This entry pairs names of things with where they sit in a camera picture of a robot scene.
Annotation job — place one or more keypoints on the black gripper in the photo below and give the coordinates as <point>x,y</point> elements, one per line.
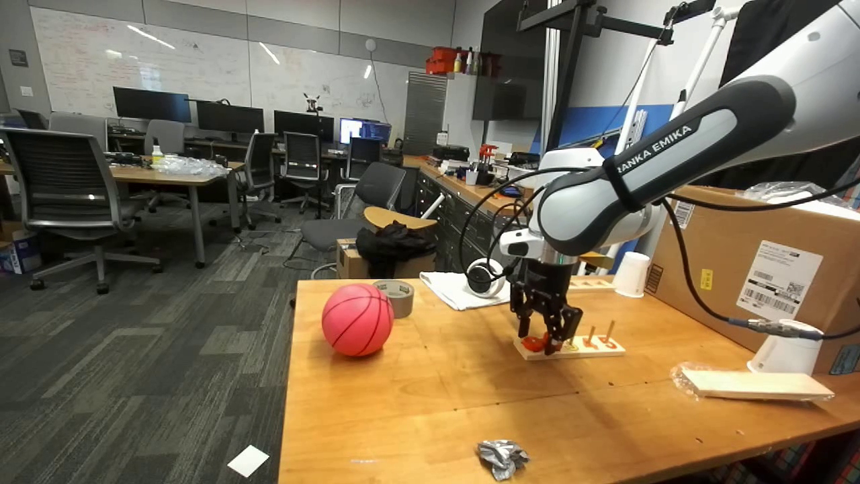
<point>545,288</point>

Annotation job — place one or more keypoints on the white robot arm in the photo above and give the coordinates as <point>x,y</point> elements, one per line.
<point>796,97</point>

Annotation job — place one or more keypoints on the wooden peg rack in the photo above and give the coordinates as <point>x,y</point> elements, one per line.
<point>581,346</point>

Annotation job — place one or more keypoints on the long wooden peg board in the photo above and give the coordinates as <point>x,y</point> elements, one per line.
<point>592,282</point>

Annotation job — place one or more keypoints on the white paper cup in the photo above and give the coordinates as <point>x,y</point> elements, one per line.
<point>634,272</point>

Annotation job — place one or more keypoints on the white paper sheet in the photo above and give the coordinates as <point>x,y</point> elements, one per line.
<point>456,294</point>

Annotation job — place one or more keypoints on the crumpled foil ball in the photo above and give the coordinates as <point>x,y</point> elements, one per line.
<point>501,458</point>

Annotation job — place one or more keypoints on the pink basketball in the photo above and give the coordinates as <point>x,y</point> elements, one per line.
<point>358,320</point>

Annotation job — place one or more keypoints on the wooden stool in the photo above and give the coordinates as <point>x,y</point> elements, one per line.
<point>390,218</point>

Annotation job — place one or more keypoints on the cardboard box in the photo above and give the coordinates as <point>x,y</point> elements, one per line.
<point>733,255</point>

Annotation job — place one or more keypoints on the white wooden plank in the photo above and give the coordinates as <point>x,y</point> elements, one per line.
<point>748,386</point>

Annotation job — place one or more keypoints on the grey office chair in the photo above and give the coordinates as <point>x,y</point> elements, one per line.
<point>72,192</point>

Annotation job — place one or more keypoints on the black camera stand pole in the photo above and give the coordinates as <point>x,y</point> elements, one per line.
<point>566,27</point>

